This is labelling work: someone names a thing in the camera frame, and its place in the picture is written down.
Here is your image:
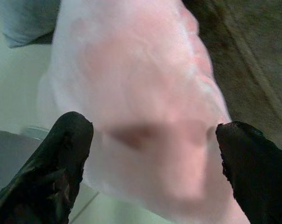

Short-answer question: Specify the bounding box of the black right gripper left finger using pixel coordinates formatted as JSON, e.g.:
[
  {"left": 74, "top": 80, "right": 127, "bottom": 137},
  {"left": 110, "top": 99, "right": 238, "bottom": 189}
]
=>
[{"left": 0, "top": 111, "right": 94, "bottom": 224}]

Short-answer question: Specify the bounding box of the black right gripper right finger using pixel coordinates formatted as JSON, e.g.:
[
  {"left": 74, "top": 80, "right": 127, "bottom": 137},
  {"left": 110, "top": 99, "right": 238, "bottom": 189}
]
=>
[{"left": 215, "top": 120, "right": 282, "bottom": 224}]

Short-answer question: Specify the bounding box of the brown olive sofa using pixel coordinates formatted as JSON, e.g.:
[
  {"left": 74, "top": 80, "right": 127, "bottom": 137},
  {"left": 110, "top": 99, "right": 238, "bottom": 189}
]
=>
[{"left": 181, "top": 0, "right": 282, "bottom": 154}]

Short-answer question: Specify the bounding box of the light blue cushion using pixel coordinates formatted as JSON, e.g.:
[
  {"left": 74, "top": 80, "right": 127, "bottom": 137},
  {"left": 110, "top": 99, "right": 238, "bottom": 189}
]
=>
[{"left": 0, "top": 0, "right": 62, "bottom": 49}]

